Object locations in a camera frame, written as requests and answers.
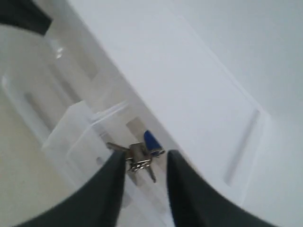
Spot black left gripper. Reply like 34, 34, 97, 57
0, 0, 53, 35

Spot white plastic drawer cabinet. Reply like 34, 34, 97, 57
0, 0, 303, 227

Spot clear drawer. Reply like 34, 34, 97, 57
43, 101, 174, 227

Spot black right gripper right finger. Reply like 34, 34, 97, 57
167, 150, 271, 227

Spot keys with blue fob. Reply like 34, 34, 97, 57
106, 130, 166, 183

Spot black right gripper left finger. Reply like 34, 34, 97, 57
20, 151, 125, 227

